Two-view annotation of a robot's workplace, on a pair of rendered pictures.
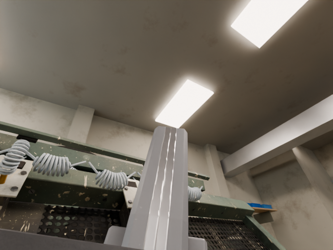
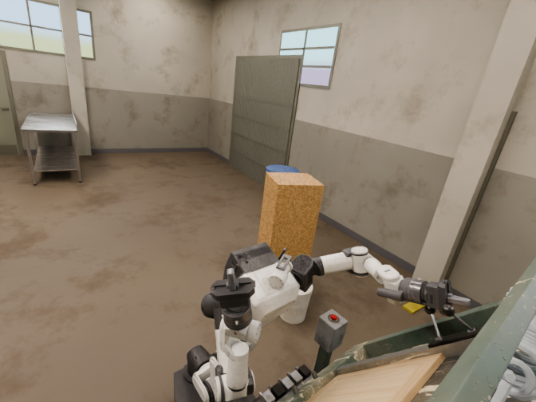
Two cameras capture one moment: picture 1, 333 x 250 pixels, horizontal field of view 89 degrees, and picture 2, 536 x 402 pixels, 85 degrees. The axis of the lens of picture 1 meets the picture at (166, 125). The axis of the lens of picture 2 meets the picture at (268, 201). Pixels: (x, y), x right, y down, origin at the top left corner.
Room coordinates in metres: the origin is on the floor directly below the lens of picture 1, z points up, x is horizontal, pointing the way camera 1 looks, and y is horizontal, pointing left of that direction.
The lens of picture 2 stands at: (0.74, 0.04, 2.11)
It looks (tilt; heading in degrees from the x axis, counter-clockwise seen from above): 21 degrees down; 177
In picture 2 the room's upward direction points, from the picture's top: 7 degrees clockwise
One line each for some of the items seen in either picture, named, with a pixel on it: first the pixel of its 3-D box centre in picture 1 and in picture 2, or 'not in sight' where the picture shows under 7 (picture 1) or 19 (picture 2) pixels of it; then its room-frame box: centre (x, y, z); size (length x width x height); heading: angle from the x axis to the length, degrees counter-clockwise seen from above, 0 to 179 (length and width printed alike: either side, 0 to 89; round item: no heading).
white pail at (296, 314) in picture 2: not in sight; (296, 295); (-1.61, 0.55, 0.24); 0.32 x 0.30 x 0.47; 124
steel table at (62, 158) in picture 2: not in sight; (53, 142); (-5.26, -4.17, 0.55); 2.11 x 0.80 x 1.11; 34
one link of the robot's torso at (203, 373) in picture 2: not in sight; (212, 381); (-0.61, -0.10, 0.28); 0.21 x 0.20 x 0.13; 39
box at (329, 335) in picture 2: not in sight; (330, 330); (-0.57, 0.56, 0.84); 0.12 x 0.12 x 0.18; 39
